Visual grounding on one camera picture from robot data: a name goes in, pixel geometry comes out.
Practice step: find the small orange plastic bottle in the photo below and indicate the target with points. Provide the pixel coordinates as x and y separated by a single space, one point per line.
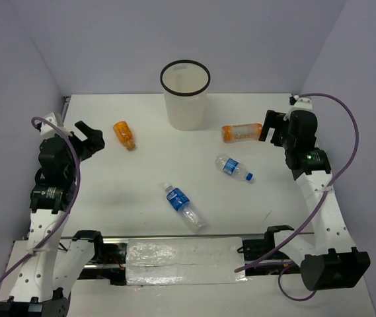
124 135

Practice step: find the white bin with black rim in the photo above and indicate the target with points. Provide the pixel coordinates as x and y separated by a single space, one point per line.
185 83

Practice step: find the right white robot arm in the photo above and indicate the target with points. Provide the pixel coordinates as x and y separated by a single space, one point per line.
333 261

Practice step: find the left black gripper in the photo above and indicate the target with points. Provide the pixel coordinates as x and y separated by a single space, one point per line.
93 143

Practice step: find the clear bottle blue label cap up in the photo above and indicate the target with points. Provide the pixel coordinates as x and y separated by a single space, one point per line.
181 204

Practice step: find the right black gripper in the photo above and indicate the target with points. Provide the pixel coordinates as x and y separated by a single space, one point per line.
273 119

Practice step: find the orange and white labelled bottle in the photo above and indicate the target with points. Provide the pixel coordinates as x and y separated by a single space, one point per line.
243 132

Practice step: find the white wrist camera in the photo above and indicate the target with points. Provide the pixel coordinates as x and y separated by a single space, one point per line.
46 130
298 103

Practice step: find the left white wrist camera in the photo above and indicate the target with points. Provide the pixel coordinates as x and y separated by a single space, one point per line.
46 130

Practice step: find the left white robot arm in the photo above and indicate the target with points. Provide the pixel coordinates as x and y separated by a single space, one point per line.
43 287

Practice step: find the silver tape covered rail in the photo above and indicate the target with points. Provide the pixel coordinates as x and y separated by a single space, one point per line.
176 261

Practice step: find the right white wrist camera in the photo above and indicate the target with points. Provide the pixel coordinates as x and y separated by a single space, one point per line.
298 103

